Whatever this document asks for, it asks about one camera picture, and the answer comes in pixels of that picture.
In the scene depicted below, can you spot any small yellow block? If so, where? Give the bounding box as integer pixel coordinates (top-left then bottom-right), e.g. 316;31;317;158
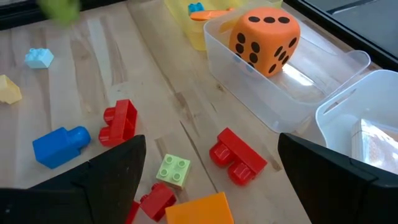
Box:
0;74;23;105

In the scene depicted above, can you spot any red two-stud block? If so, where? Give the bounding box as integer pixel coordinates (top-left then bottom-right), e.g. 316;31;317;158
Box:
209;127;268;187
125;200;141;224
98;98;138;147

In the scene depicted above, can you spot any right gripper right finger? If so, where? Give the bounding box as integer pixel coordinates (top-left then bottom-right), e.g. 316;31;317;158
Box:
277;133;398;224

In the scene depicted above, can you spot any small mint block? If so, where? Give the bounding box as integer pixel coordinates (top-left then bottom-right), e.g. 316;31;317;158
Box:
24;47;55;70

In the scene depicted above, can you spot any olive green block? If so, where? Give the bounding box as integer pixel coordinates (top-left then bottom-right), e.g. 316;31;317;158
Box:
37;0;81;25

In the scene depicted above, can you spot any long orange block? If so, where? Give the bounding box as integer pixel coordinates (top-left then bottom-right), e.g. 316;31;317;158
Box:
189;8;234;22

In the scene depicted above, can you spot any blue single-stud block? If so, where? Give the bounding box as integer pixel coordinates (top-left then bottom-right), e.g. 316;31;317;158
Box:
32;125;91;170

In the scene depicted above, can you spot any clear plastic bin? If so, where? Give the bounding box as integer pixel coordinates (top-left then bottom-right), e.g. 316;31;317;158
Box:
203;4;373;134

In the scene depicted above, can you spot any yellow translucent plastic bin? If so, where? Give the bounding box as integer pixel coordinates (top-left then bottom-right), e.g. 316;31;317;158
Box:
164;0;284;52

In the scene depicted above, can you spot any small red block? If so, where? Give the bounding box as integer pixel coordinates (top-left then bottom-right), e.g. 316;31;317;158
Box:
139;182;177;223

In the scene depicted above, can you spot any orange foam die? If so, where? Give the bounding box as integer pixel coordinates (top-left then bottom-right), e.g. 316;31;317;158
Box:
229;6;302;78

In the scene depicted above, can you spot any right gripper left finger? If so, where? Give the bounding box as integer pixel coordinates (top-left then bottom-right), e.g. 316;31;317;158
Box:
0;134;147;224

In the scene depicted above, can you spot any small light green block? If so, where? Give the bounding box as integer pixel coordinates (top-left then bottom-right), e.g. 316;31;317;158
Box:
155;153;192;190

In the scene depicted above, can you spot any white plastic bin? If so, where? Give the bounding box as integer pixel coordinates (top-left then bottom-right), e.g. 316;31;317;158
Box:
315;69;398;175

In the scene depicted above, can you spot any small blue block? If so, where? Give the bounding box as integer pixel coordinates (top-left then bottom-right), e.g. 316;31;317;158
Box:
187;2;206;16

